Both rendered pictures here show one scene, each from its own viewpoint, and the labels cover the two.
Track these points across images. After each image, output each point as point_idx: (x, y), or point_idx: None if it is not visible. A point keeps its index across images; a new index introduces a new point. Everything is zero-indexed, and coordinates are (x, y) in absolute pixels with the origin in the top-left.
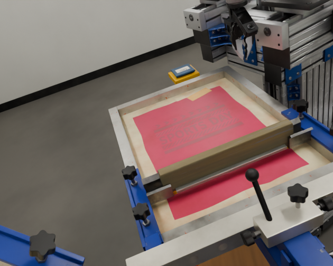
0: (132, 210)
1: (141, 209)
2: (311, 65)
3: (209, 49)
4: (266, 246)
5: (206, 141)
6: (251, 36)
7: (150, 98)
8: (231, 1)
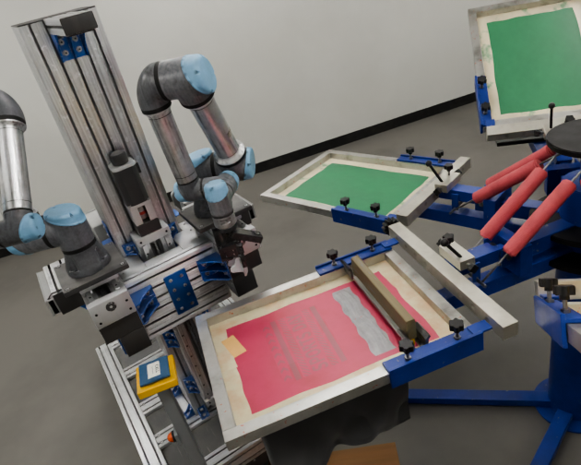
0: (458, 327)
1: (456, 321)
2: None
3: (142, 330)
4: (450, 297)
5: (334, 328)
6: None
7: (225, 388)
8: (233, 222)
